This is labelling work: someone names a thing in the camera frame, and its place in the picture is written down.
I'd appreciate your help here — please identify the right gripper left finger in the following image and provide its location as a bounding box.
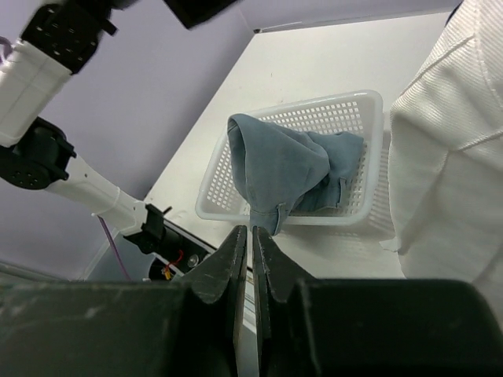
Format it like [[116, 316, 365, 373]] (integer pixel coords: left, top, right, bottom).
[[172, 225, 247, 376]]

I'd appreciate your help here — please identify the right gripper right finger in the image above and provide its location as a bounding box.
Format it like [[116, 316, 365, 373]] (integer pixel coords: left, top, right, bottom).
[[252, 227, 313, 376]]

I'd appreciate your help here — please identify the light denim skirt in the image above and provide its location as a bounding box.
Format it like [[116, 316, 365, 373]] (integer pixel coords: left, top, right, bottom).
[[226, 114, 364, 236]]

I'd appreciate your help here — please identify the dark denim skirt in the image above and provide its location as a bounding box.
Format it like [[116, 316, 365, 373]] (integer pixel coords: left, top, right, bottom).
[[446, 0, 464, 24]]

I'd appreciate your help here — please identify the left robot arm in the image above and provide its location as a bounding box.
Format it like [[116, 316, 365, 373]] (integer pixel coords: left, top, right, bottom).
[[1, 1, 248, 280]]

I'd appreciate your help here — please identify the white plastic basket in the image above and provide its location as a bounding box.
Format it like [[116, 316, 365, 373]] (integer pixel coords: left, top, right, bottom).
[[196, 90, 384, 234]]

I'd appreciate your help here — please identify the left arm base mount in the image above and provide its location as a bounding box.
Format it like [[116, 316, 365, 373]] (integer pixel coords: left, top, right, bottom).
[[146, 220, 217, 281]]

